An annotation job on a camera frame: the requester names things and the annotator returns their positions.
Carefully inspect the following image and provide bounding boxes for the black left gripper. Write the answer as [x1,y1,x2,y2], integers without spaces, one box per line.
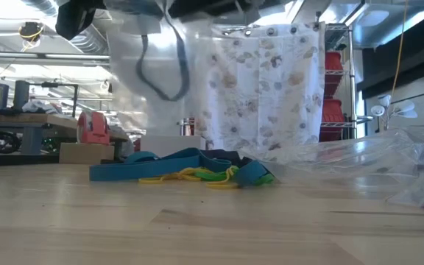
[54,0,167,41]

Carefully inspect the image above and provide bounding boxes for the clear plastic zip bag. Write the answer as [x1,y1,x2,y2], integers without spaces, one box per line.
[239,124,424,185]
[107,9,221,149]

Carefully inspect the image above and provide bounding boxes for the black rubber band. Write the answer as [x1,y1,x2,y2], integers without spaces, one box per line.
[199,148,252,167]

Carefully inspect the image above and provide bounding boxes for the wide blue rubber band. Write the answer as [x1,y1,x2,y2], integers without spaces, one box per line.
[88,147,206,183]
[231,159,272,187]
[124,150,162,163]

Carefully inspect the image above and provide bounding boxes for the thin yellow rubber band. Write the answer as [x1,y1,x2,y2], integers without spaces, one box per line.
[205,165,241,190]
[137,176,166,185]
[175,166,213,183]

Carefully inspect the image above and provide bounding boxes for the thin green rubber band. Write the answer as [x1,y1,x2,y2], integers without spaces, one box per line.
[194,169,232,183]
[250,173,276,186]

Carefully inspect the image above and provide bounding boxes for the black metal stand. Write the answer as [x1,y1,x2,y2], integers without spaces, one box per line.
[29,81,80,119]

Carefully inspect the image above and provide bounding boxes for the red plastic bin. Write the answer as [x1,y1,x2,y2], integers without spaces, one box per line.
[324,51,345,99]
[318,98,347,143]

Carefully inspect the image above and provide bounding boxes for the red tape dispenser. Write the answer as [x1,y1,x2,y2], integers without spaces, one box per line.
[76,110,112,146]

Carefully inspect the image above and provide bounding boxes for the grey ceiling pipe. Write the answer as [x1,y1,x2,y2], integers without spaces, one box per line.
[0,50,110,62]

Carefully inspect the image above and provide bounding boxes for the white cloth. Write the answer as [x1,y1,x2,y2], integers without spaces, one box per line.
[21,99,63,116]

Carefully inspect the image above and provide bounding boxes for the black cylinder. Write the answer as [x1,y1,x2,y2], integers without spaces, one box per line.
[13,79,32,110]
[0,82,10,113]

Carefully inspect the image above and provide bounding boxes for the white flower-shaped lamp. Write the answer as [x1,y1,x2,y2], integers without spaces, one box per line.
[370,93,419,133]

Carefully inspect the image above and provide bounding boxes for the ceiling device with yellow cable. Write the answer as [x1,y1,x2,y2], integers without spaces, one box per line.
[17,21,46,42]

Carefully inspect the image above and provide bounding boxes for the silver ceiling duct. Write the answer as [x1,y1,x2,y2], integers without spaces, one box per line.
[351,0,424,51]

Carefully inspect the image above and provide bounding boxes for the workbench with grey frame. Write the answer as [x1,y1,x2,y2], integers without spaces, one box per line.
[0,111,130,156]

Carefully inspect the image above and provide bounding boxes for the yellow cable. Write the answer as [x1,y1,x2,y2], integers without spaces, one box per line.
[390,0,409,102]

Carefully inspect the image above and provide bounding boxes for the black aluminium table frame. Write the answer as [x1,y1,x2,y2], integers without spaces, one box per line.
[0,153,60,168]

